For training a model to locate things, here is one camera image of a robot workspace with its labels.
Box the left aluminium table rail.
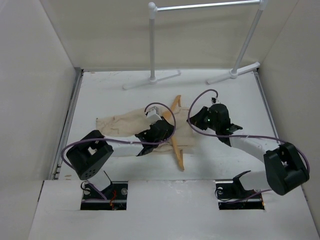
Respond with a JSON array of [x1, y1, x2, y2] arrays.
[[48, 67, 84, 180]]

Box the white metal clothes rack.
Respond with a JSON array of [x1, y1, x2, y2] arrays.
[[122, 0, 269, 90]]

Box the wooden clothes hanger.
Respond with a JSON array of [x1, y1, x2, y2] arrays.
[[162, 95, 185, 172]]

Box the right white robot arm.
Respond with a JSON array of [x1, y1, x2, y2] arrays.
[[187, 103, 310, 196]]

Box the aluminium table rail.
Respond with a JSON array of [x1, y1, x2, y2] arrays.
[[48, 67, 84, 180], [253, 70, 279, 138]]

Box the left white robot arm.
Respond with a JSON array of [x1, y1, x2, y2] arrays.
[[61, 107, 177, 200]]

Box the beige trousers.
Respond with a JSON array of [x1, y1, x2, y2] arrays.
[[96, 106, 196, 151]]

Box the right aluminium table rail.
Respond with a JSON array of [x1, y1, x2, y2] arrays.
[[253, 70, 279, 138]]

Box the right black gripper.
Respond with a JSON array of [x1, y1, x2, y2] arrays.
[[187, 106, 220, 132]]

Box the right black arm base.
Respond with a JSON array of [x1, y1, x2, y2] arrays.
[[214, 170, 265, 211]]

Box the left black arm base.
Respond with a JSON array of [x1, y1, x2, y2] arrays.
[[80, 181, 129, 211]]

